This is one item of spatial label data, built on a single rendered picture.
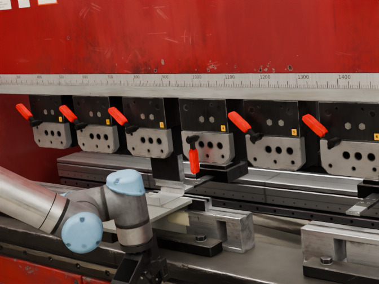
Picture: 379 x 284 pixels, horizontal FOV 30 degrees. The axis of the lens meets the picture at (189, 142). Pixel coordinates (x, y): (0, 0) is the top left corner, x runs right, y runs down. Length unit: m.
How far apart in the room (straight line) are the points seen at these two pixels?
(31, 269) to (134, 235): 0.84
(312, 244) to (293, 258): 0.10
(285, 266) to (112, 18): 0.79
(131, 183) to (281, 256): 0.52
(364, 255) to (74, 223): 0.68
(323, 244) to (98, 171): 1.04
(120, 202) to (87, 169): 1.08
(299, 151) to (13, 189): 0.66
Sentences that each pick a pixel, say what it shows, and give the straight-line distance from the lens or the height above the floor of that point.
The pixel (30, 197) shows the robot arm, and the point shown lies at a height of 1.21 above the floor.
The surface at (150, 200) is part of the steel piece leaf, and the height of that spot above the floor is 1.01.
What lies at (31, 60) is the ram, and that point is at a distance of 2.20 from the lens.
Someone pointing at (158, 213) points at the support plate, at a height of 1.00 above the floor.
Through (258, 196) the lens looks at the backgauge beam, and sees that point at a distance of 2.08.
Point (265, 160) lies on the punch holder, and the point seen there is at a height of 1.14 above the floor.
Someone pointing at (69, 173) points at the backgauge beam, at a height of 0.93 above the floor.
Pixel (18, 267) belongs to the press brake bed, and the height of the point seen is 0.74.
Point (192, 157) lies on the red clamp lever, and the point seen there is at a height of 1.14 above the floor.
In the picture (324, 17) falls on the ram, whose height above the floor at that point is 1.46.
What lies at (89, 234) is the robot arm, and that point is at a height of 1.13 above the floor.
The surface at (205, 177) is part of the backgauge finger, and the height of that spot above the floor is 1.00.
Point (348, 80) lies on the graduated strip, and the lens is 1.55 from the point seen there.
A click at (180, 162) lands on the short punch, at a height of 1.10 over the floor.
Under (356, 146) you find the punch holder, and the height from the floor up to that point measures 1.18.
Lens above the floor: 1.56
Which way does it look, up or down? 13 degrees down
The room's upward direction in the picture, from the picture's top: 6 degrees counter-clockwise
